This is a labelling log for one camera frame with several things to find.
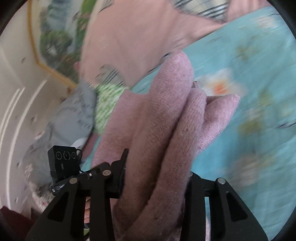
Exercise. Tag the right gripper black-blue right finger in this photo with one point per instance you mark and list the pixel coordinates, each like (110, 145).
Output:
(230, 218)

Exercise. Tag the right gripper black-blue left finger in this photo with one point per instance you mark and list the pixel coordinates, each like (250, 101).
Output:
(63, 219)

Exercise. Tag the mauve knitted sweater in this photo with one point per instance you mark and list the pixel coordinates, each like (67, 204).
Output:
(164, 130)

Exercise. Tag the person's left hand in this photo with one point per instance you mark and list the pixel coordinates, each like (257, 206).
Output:
(87, 210)

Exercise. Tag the grey printed pillow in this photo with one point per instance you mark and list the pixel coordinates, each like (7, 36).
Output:
(72, 121)

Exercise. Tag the green white patterned cloth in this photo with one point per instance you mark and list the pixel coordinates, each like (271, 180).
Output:
(107, 97)

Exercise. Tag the turquoise floral bed sheet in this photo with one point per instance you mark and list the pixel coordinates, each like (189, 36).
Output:
(253, 57)

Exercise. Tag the pink duvet with plaid hearts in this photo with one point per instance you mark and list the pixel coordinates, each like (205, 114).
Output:
(127, 40)

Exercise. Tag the landscape painting gold frame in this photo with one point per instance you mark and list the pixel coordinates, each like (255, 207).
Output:
(57, 29)

